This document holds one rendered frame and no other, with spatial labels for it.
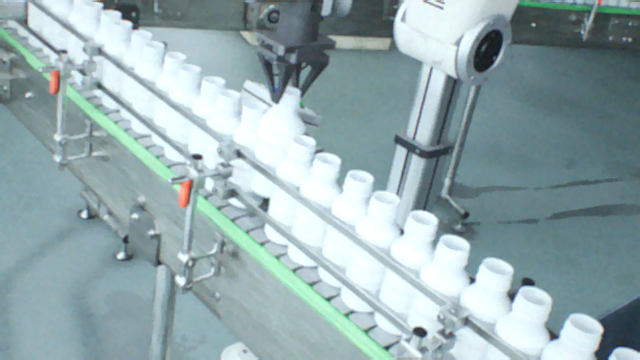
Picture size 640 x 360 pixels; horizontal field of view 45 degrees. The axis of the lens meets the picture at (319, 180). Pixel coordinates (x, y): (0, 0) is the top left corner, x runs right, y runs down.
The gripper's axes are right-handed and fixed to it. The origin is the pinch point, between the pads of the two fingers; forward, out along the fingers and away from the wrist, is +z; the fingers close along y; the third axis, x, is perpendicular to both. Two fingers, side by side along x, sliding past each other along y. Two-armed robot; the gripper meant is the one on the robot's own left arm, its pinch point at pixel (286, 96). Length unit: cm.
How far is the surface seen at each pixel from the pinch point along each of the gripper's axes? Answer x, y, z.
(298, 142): -5.1, -0.7, 5.0
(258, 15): 117, 86, 29
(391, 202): -23.5, 0.1, 5.2
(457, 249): -35.1, 0.2, 5.5
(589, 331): -53, 1, 5
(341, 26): 117, 125, 35
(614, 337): -41, 47, 33
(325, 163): -11.0, -0.5, 5.5
